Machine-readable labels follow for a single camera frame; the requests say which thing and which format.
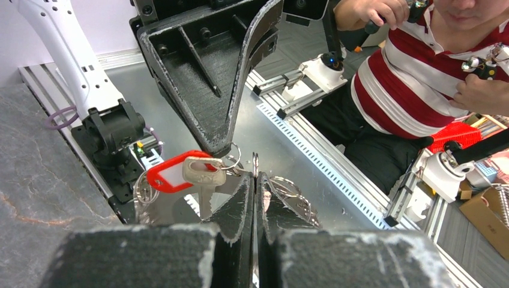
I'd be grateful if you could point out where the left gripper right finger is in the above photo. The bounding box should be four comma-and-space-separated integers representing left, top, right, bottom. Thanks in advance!
256, 172, 453, 287

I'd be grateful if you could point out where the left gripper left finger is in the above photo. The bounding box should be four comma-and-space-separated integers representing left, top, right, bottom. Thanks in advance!
40, 173, 255, 287

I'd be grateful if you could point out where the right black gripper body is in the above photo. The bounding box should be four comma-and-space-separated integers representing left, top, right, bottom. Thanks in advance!
129, 1, 255, 32

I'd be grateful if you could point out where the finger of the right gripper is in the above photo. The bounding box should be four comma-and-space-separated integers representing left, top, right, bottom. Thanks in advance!
226, 1, 283, 148
137, 1, 266, 157

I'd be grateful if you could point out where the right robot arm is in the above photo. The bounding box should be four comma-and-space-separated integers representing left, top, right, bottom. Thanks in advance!
12, 1, 283, 185

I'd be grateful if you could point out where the white leader arm base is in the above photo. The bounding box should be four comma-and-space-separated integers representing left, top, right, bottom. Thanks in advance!
280, 0, 349, 102

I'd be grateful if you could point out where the operator bare hand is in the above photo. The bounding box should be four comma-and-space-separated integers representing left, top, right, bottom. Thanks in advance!
333, 0, 409, 31

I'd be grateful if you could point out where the operator second bare hand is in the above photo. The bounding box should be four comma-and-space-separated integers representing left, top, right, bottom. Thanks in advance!
449, 74, 508, 116

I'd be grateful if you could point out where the person in striped shirt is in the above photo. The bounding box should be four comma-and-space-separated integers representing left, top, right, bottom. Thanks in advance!
301, 1, 508, 193

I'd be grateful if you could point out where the brown cardboard box right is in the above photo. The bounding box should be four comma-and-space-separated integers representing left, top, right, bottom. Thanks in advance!
460, 188, 508, 260

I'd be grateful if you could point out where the red plastic basket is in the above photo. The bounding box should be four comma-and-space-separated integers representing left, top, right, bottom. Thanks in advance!
427, 122, 482, 153

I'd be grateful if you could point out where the aluminium frame rail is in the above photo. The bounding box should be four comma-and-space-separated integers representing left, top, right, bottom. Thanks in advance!
17, 49, 486, 288

